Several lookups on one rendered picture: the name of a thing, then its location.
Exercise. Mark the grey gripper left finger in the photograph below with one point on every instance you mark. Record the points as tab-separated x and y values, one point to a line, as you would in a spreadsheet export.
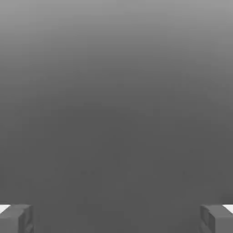
14	218

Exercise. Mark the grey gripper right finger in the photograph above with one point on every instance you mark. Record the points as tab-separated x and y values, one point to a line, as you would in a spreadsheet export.
218	218

